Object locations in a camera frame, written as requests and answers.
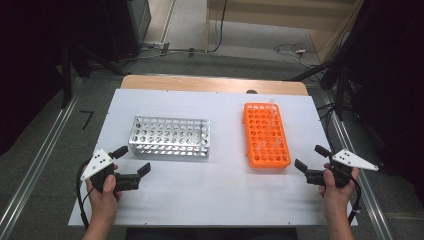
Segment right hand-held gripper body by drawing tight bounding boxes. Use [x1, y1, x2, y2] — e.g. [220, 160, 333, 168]
[305, 148, 380, 188]

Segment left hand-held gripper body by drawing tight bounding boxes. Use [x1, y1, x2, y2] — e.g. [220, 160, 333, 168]
[80, 148, 142, 194]

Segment silver metal test tube rack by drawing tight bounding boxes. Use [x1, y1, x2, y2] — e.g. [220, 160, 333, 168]
[128, 115, 212, 159]

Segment orange plastic test tube rack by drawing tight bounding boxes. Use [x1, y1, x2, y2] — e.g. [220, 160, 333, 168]
[242, 102, 292, 169]

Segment person's left hand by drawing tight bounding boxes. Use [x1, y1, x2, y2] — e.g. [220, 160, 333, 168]
[85, 174, 123, 223]

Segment person's right hand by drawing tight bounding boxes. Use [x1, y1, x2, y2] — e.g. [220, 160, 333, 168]
[318, 168, 360, 218]

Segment black metal stand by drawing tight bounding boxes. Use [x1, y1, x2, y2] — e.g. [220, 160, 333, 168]
[59, 43, 128, 109]
[283, 59, 354, 121]

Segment white table board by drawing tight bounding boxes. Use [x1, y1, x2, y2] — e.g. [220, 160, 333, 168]
[68, 88, 358, 228]

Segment dark curtain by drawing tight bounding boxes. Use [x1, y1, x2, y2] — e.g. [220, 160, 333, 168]
[0, 0, 104, 158]
[333, 0, 424, 201]

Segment wooden table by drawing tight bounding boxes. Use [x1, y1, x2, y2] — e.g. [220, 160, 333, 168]
[119, 74, 309, 97]

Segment dark cabinet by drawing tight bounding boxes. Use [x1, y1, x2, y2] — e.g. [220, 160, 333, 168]
[99, 0, 153, 63]

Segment light wooden furniture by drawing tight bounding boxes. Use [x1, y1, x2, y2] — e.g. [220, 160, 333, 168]
[204, 0, 364, 63]

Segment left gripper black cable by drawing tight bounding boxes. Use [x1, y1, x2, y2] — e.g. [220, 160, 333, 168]
[75, 159, 93, 231]

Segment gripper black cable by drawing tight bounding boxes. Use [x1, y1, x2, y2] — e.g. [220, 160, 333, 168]
[346, 176, 363, 226]
[75, 159, 93, 231]

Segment black floor cables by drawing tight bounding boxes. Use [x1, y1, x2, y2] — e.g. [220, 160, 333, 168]
[316, 101, 338, 148]

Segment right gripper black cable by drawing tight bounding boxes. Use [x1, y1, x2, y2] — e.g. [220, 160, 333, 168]
[346, 176, 363, 226]

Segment metal floor rail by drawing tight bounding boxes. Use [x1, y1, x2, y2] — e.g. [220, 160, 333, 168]
[319, 89, 398, 240]
[0, 76, 84, 240]

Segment white floor cable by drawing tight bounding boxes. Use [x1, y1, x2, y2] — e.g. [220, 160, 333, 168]
[273, 42, 321, 69]

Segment grey floor cables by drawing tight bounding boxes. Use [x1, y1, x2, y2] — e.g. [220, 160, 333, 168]
[119, 41, 208, 63]

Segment hanging black cable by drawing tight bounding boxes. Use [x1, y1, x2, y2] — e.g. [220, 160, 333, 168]
[208, 0, 229, 54]

